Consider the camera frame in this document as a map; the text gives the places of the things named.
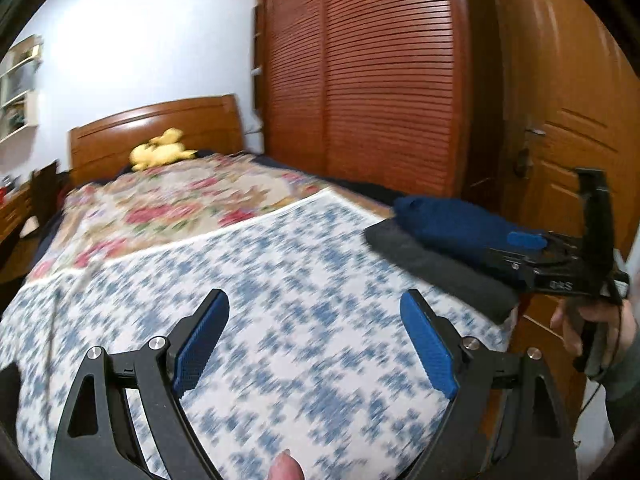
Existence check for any navy blue suit jacket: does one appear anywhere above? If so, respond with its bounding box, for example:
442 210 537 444
394 196 548 263

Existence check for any wooden bedroom door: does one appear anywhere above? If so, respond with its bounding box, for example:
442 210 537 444
496 0 639 254

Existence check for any person right hand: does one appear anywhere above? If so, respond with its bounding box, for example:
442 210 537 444
549 294 639 370

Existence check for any person left hand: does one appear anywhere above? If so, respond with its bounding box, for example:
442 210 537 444
267 448 305 480

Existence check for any folded black garment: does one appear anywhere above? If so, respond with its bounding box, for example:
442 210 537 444
0 362 22 437

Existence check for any folded dark grey garment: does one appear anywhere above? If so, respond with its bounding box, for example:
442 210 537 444
363 219 520 324

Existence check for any blue floral white bedsheet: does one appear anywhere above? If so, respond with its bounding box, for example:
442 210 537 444
1 191 513 479

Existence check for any red floral beige blanket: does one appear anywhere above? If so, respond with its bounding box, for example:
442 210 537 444
27 152 394 283

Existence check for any long wooden desk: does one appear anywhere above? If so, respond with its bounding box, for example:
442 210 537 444
0 183 32 243

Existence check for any dark wooden chair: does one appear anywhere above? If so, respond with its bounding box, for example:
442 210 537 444
20 159 58 238

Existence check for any wooden louvered wardrobe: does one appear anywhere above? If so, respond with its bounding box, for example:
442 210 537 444
257 0 472 197

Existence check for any yellow plush toy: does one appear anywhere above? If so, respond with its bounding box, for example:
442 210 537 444
129 128 196 171

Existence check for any wooden bed headboard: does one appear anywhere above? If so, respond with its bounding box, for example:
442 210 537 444
68 94 244 188

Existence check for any white wall shelf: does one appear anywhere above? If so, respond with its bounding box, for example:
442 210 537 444
1 35 43 142

